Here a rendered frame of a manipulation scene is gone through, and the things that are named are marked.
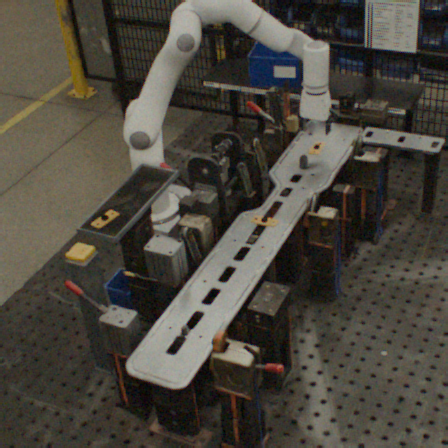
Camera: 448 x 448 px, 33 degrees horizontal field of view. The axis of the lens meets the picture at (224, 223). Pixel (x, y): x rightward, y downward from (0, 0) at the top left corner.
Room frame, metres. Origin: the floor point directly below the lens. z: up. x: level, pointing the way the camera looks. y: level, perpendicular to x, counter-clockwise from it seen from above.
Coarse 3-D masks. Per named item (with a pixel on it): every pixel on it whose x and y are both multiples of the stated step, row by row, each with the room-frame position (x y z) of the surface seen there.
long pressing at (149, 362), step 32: (320, 128) 2.48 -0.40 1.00; (352, 128) 2.45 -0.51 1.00; (288, 160) 2.28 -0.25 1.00; (320, 160) 2.26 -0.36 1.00; (320, 192) 2.07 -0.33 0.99; (256, 224) 1.92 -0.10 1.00; (288, 224) 1.90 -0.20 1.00; (224, 256) 1.78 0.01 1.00; (256, 256) 1.76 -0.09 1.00; (192, 288) 1.65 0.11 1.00; (224, 288) 1.63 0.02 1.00; (160, 320) 1.53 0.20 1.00; (224, 320) 1.50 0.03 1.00; (160, 352) 1.41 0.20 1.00; (192, 352) 1.40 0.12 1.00; (160, 384) 1.31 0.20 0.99
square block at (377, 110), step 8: (368, 104) 2.51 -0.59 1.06; (376, 104) 2.51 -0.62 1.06; (384, 104) 2.50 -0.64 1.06; (368, 112) 2.48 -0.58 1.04; (376, 112) 2.47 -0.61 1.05; (384, 112) 2.48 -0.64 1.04; (368, 120) 2.48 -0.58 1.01; (376, 120) 2.47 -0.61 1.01; (384, 120) 2.48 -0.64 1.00; (384, 128) 2.50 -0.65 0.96; (368, 136) 2.48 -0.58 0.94; (368, 144) 2.48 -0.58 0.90
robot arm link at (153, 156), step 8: (128, 112) 2.38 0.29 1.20; (160, 136) 2.41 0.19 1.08; (160, 144) 2.38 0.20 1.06; (136, 152) 2.36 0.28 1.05; (144, 152) 2.35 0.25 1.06; (152, 152) 2.35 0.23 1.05; (160, 152) 2.36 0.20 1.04; (136, 160) 2.33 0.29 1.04; (144, 160) 2.32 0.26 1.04; (152, 160) 2.32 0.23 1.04; (160, 160) 2.34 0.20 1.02; (136, 168) 2.32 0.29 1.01
